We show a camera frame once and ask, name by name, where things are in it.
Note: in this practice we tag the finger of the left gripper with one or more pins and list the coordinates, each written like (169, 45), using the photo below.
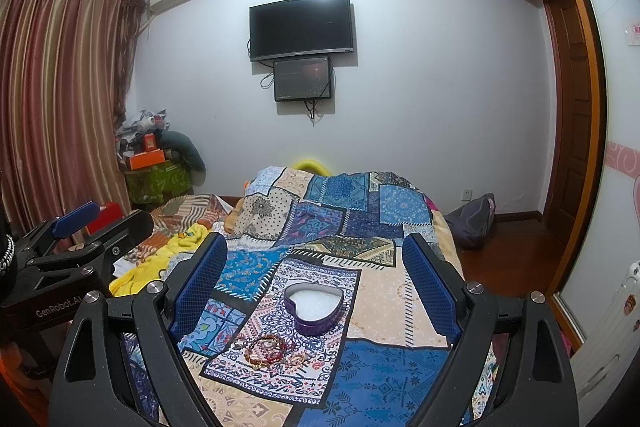
(44, 237)
(118, 239)

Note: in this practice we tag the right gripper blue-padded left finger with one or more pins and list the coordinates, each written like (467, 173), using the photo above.
(114, 343)

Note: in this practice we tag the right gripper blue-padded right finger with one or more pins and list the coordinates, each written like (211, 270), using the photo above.
(534, 385)

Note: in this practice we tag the yellow blanket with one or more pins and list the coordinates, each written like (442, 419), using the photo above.
(152, 268)

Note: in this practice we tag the red box on bed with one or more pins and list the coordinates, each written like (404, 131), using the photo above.
(110, 212)

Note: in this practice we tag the orange box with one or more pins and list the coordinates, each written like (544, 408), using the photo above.
(146, 159)

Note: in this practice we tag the dark green cushion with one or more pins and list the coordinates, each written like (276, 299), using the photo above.
(182, 144)

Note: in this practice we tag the dark bag on floor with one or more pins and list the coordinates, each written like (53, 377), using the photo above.
(471, 223)

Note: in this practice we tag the red striped curtain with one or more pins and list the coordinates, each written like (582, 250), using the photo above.
(66, 68)

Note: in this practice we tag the blue patchwork bedspread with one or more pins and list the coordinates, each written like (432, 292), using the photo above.
(375, 367)

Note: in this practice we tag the purple heart-shaped tin box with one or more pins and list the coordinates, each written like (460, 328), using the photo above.
(316, 308)

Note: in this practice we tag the yellow plastic tub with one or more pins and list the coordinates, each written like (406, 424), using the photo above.
(311, 166)

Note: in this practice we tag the small black wall monitor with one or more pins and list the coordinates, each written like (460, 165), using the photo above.
(303, 79)

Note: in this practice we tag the large black wall television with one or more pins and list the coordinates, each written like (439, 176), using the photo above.
(300, 27)

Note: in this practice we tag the wooden door frame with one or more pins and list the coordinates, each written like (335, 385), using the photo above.
(580, 128)

